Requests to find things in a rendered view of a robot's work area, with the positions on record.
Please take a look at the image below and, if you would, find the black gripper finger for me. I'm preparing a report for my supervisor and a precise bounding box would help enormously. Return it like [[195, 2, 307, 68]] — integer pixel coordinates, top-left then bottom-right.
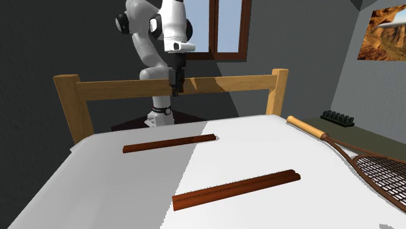
[[169, 70, 185, 97]]

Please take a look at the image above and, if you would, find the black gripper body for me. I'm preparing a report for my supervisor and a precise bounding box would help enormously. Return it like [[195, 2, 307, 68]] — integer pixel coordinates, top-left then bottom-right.
[[167, 52, 187, 77]]

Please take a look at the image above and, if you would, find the dark robot stand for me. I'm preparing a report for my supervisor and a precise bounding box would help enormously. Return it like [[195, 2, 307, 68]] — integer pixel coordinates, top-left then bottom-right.
[[110, 109, 208, 132]]

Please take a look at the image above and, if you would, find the brown framed window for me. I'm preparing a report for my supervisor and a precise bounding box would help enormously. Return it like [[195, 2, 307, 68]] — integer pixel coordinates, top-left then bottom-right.
[[182, 0, 253, 62]]

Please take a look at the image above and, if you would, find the short brown wooden bar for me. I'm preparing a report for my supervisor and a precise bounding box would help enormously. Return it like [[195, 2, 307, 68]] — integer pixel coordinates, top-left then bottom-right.
[[122, 133, 217, 154]]

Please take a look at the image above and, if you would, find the wooden bed with white sheet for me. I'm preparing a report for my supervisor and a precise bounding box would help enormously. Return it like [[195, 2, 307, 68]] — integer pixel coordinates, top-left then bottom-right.
[[7, 68, 406, 229]]

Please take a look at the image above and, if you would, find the long brown wooden bar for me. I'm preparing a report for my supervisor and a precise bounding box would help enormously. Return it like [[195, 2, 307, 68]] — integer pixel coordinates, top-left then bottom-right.
[[172, 169, 301, 211]]

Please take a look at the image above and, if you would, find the black ridged rack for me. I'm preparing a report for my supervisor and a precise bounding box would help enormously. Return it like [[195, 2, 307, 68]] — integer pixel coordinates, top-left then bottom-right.
[[319, 109, 356, 128]]

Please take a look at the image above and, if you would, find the dark green side table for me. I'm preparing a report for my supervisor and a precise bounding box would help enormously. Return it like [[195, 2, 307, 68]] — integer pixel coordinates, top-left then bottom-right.
[[300, 116, 406, 162]]

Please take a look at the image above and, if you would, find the wooden racket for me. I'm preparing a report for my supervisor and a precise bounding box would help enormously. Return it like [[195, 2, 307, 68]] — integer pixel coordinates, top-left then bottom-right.
[[286, 114, 406, 213]]

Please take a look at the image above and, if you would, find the canyon wall picture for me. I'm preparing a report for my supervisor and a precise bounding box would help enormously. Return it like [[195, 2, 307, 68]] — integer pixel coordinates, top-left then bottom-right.
[[357, 4, 406, 62]]

